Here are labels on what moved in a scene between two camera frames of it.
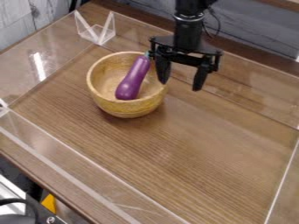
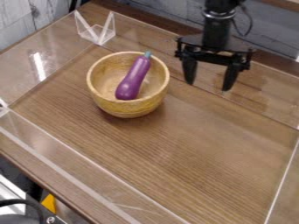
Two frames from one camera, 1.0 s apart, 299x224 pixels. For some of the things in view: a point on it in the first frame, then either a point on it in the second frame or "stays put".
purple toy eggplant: [128, 87] stays put
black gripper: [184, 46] → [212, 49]
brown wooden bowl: [107, 72] stays put
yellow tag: [50, 203] stays put
